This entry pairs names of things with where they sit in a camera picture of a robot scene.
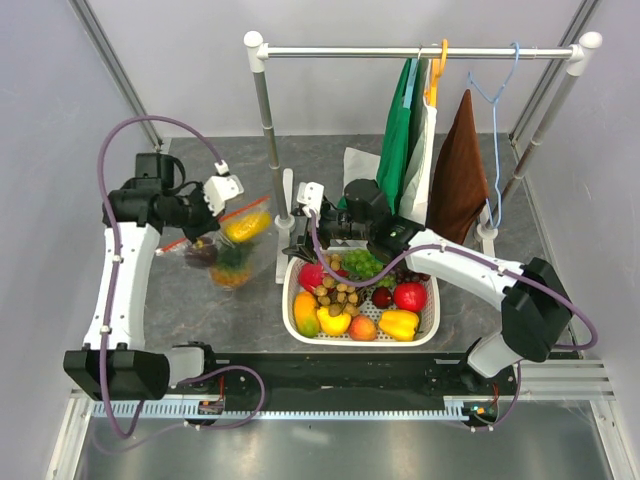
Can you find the silver white clothes rack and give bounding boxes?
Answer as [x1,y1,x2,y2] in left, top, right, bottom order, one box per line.
[243,30,605,284]

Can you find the dark purple grapes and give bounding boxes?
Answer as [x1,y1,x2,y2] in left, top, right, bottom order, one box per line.
[396,270,429,284]

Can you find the blue wire hanger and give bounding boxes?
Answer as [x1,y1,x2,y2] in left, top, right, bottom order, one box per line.
[467,42,520,229]

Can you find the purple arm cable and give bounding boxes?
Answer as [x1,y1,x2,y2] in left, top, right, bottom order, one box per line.
[309,209,599,432]
[89,115,266,455]

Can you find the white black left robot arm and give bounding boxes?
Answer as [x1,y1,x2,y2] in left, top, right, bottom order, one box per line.
[63,153,244,401]

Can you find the light blue hanger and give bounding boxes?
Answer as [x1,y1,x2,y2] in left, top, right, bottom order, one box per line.
[402,57,425,109]

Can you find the white cable duct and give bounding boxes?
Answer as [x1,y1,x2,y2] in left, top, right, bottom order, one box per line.
[92,394,496,420]

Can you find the brown longan bunch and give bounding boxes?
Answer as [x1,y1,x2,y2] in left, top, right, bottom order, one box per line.
[312,253,364,318]

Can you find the white grey garment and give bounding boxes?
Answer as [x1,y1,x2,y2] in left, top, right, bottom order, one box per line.
[343,59,437,225]

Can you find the green grape bunch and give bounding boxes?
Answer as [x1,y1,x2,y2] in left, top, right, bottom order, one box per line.
[341,249,396,289]

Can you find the white plastic fruit basket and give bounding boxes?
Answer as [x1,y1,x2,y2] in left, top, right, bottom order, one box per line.
[282,258,440,347]

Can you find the orange plastic hanger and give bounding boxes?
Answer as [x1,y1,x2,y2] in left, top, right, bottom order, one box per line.
[424,38,449,108]

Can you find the green yellow mango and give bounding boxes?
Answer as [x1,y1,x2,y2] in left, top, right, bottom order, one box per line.
[293,291,320,338]

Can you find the small dark red plum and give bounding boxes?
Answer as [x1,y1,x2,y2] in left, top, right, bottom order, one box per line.
[371,286,393,310]

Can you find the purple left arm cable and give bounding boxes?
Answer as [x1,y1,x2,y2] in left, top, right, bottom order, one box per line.
[89,115,266,455]

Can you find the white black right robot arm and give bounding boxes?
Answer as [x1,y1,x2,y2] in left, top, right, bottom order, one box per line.
[285,179,575,394]

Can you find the green shirt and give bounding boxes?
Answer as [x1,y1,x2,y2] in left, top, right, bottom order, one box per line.
[337,57,426,216]

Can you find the red bell pepper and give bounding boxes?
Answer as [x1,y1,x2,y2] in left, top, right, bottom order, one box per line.
[393,282,429,313]

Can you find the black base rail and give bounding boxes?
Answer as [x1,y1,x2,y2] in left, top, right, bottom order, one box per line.
[164,352,519,414]

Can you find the yellow bell pepper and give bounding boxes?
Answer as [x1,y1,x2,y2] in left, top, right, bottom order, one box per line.
[378,310,420,342]

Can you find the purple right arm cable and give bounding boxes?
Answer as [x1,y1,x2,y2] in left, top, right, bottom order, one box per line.
[309,209,599,432]

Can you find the peach fruit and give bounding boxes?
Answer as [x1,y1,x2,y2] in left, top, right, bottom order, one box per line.
[348,315,378,342]

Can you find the orange toy pineapple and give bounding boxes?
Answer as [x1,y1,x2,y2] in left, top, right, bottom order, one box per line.
[209,243,255,289]

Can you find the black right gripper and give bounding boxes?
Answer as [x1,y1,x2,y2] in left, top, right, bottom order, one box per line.
[283,202,372,265]

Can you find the yellow pear fruit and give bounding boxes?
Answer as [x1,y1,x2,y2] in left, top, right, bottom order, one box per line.
[317,307,352,337]

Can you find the clear zip bag orange zipper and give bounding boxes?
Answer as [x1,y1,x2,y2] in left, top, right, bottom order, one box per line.
[155,195,277,290]

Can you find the pink dragon fruit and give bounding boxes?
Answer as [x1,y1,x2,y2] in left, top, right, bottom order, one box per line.
[297,263,327,294]

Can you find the brown towel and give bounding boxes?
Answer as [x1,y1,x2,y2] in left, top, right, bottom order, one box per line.
[427,90,489,244]

